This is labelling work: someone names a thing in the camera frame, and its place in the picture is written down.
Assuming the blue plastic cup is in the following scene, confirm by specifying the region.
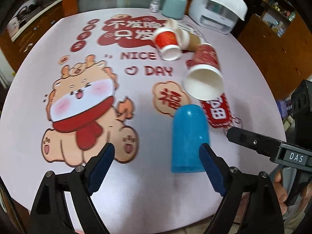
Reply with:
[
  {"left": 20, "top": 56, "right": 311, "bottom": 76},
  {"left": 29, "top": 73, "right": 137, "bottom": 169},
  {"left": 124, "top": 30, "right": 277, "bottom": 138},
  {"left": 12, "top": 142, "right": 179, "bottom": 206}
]
[{"left": 171, "top": 105, "right": 209, "bottom": 173}]

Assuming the tall red patterned paper cup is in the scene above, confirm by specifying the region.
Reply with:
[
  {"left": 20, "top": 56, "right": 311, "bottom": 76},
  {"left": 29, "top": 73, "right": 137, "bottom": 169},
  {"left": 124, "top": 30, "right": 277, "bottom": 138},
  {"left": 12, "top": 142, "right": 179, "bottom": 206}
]
[{"left": 182, "top": 43, "right": 224, "bottom": 101}]

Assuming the brown sleeve paper cup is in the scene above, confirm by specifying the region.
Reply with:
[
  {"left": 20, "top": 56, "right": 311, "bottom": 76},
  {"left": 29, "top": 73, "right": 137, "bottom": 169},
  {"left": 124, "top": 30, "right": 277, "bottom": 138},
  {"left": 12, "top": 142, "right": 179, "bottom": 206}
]
[{"left": 176, "top": 28, "right": 205, "bottom": 52}]

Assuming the small red paper cup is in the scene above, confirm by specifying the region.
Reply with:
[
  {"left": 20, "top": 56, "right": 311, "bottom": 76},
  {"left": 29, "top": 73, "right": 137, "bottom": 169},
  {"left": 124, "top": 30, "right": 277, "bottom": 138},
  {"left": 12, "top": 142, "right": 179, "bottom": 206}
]
[{"left": 152, "top": 27, "right": 182, "bottom": 61}]

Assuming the grey checkered paper cup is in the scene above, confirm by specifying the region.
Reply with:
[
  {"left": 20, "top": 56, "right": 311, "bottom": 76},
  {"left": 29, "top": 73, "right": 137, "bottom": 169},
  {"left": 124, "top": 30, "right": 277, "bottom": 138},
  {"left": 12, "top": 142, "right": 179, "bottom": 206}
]
[{"left": 164, "top": 19, "right": 196, "bottom": 33}]

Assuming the person's right hand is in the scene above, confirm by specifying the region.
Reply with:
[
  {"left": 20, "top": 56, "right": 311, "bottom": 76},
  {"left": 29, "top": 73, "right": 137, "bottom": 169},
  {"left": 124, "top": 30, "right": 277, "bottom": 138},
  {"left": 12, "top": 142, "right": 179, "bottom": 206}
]
[{"left": 273, "top": 170, "right": 288, "bottom": 215}]

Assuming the printed festive tablecloth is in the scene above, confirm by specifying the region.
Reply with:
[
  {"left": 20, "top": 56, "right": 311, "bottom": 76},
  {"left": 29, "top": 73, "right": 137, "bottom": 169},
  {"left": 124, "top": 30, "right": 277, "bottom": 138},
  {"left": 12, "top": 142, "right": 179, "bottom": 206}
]
[{"left": 0, "top": 7, "right": 288, "bottom": 234}]

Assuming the white storage box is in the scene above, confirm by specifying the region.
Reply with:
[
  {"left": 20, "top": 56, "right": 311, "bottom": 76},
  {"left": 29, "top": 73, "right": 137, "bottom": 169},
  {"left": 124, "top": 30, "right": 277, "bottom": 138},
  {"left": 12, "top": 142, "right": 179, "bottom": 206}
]
[{"left": 188, "top": 0, "right": 238, "bottom": 34}]

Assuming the light blue canister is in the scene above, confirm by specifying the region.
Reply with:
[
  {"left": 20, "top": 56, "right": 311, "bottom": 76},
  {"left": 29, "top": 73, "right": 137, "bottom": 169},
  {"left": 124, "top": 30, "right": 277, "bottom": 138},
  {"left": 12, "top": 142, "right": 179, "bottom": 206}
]
[{"left": 161, "top": 0, "right": 188, "bottom": 20}]

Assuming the small white pill bottle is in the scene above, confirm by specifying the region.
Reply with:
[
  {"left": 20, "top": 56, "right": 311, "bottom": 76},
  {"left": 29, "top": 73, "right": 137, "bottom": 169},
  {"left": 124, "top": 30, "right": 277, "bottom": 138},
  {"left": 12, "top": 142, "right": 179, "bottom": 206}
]
[{"left": 149, "top": 0, "right": 161, "bottom": 13}]

